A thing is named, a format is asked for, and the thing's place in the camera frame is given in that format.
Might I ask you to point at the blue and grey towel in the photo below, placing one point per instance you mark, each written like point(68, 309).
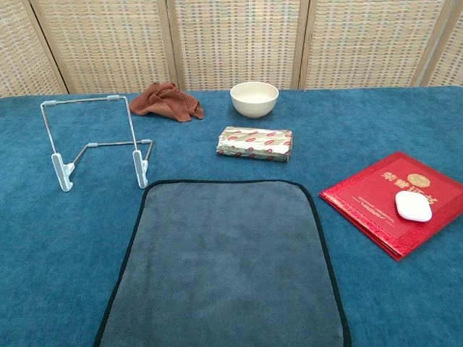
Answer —
point(231, 260)

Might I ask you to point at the brown crumpled cloth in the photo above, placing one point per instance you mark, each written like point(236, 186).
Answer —
point(162, 103)

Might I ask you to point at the woven wooden folding screen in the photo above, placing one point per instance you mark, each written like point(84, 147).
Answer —
point(235, 43)

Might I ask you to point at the cream bowl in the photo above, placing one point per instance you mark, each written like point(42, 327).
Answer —
point(253, 105)

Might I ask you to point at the gold red patterned packet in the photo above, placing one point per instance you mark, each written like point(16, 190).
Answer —
point(253, 144)

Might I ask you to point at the teal carpet table cover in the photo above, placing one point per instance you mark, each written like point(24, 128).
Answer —
point(54, 253)

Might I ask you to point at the red certificate folder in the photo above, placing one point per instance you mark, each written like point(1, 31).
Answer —
point(365, 202)

